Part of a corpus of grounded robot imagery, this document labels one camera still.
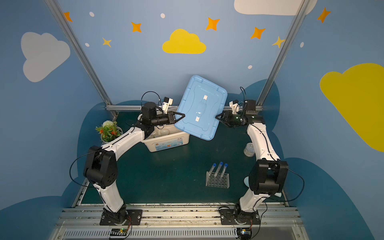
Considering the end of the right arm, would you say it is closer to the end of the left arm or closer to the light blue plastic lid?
the light blue plastic lid

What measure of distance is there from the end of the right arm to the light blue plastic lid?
54 mm

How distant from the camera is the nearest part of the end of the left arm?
2.25 ft

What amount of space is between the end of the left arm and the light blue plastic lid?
50 mm

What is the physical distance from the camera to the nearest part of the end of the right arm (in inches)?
24.2
